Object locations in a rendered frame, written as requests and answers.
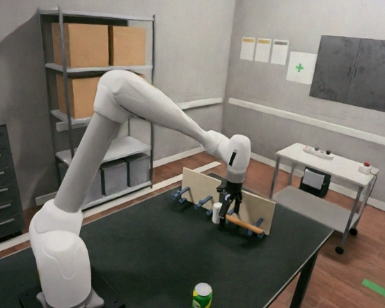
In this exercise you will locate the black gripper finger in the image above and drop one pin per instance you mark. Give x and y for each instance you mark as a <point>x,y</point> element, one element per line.
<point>224,209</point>
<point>237,202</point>

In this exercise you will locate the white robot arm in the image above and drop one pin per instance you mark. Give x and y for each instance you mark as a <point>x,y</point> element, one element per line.
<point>62,260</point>

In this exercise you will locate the green drink can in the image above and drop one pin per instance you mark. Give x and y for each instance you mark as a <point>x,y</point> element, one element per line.
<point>202,296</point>

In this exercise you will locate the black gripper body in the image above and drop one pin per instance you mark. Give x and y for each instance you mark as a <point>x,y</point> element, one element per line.
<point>233,187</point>

